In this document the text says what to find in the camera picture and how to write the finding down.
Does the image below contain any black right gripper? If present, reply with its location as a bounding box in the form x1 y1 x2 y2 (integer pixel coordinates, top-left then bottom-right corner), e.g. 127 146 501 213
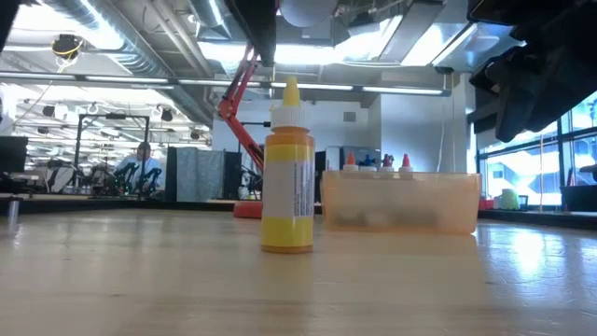
467 0 597 144

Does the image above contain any red food colouring bottle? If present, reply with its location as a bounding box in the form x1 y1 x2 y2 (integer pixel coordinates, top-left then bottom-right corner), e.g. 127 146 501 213
343 150 361 173

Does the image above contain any yellow food colouring bottle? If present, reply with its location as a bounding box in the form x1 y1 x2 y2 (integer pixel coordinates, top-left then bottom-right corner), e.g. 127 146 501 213
260 76 316 255

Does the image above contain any red desk lamp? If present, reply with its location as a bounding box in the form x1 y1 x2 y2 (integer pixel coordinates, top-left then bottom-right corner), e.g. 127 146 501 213
217 0 338 220

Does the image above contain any green object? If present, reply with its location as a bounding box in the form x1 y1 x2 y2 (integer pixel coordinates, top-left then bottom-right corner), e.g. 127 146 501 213
501 188 521 211

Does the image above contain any black chair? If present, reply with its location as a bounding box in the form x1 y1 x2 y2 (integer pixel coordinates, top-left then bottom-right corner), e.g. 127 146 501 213
559 162 597 214

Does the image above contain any long fluorescent light strip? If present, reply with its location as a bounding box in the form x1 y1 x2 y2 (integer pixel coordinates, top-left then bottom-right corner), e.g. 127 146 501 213
0 69 452 97

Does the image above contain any grey cabinet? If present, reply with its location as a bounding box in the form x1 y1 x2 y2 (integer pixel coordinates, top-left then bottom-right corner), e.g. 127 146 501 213
325 145 382 172

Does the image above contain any orange translucent plastic bin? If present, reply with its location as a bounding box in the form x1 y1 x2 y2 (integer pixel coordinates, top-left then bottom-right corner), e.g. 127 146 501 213
319 169 484 235

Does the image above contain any grey partition panel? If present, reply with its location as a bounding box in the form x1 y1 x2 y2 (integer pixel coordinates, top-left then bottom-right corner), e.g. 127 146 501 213
166 147 226 203

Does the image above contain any person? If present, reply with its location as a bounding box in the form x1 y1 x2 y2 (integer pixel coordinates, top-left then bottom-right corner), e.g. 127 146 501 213
113 142 165 193

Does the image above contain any black monitor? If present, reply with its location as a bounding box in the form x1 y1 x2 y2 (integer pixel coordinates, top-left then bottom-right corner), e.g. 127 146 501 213
0 135 29 173

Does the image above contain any black frame with camera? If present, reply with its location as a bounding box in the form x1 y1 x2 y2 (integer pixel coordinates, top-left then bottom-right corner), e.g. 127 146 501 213
240 120 272 141

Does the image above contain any ribbed silver air duct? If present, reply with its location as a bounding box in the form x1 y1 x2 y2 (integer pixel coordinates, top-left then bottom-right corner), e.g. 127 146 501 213
41 0 218 127

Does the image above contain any black camera with yellow cable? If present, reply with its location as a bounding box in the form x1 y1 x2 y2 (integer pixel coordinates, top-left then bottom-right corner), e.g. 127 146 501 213
50 33 85 61

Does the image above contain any grey metal post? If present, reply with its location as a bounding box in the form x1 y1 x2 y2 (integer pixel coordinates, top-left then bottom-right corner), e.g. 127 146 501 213
7 198 21 228

